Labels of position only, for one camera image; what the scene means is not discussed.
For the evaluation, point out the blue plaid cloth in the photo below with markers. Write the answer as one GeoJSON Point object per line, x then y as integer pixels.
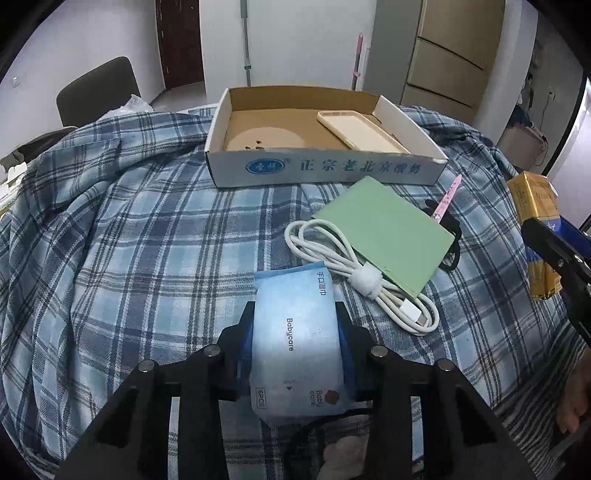
{"type": "Point", "coordinates": [138, 230]}

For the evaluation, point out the clear plastic bag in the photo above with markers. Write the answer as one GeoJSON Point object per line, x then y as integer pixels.
{"type": "Point", "coordinates": [134, 104]}

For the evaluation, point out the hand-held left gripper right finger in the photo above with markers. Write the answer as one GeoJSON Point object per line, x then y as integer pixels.
{"type": "Point", "coordinates": [345, 334]}

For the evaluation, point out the beige refrigerator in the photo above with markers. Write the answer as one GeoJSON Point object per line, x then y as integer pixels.
{"type": "Point", "coordinates": [448, 50]}

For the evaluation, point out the dark brown door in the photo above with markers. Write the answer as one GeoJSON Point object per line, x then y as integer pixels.
{"type": "Point", "coordinates": [182, 41]}

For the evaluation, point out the light blue wet wipes pack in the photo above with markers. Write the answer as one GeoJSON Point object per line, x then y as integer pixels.
{"type": "Point", "coordinates": [295, 332]}

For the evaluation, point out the person's right hand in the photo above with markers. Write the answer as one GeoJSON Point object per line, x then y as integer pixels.
{"type": "Point", "coordinates": [575, 397]}

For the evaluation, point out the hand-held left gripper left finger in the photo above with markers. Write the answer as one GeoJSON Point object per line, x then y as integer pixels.
{"type": "Point", "coordinates": [245, 339]}

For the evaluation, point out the dark chair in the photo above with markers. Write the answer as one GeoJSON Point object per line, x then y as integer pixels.
{"type": "Point", "coordinates": [99, 92]}

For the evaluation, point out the round beige disc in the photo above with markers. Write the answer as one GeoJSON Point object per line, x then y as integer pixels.
{"type": "Point", "coordinates": [268, 138]}

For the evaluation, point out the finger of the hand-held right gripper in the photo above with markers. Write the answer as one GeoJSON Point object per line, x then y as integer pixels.
{"type": "Point", "coordinates": [551, 247]}

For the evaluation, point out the shallow cardboard box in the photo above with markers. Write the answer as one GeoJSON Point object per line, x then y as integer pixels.
{"type": "Point", "coordinates": [323, 168]}

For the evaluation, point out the brown cardboard carton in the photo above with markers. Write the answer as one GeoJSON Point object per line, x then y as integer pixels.
{"type": "Point", "coordinates": [521, 147]}

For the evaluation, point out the green pad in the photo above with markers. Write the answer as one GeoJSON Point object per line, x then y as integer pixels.
{"type": "Point", "coordinates": [392, 230]}

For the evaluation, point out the dark bag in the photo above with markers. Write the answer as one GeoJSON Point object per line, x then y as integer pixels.
{"type": "Point", "coordinates": [41, 141]}

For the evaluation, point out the pink pole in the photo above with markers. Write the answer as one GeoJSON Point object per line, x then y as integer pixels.
{"type": "Point", "coordinates": [358, 60]}

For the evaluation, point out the pink pen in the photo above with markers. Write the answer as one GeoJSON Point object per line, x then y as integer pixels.
{"type": "Point", "coordinates": [445, 201]}

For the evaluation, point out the yellow packet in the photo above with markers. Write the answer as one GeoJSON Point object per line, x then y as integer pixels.
{"type": "Point", "coordinates": [535, 198]}

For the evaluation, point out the beige phone case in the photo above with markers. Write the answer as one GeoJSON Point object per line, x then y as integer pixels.
{"type": "Point", "coordinates": [364, 131]}

